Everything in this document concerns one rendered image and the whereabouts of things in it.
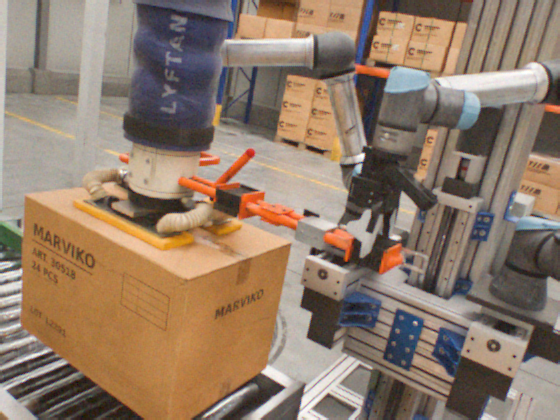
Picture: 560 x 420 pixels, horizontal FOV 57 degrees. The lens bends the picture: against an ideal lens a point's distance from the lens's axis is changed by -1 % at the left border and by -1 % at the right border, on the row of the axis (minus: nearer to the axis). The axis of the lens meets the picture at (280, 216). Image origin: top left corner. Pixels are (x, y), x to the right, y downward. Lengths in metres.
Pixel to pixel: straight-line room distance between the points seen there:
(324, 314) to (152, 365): 0.59
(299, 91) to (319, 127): 0.74
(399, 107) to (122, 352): 0.84
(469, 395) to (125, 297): 0.93
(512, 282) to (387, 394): 0.63
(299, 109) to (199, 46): 8.18
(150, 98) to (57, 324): 0.65
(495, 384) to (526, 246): 0.37
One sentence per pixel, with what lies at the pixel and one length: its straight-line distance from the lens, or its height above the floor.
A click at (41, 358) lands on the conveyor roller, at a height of 0.54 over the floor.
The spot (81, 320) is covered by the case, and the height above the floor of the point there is 0.83.
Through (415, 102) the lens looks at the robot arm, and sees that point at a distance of 0.99.
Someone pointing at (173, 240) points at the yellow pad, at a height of 1.10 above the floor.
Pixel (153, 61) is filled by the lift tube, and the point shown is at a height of 1.48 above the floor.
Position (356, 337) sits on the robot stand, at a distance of 1.71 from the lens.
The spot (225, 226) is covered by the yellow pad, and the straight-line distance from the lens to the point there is 1.37.
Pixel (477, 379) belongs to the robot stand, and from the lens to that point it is 1.52.
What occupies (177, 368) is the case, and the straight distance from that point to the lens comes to 1.21.
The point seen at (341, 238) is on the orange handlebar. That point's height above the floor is 1.22.
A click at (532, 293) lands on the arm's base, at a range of 1.53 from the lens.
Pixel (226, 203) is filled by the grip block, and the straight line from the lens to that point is 1.20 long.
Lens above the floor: 1.55
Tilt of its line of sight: 17 degrees down
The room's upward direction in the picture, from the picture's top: 11 degrees clockwise
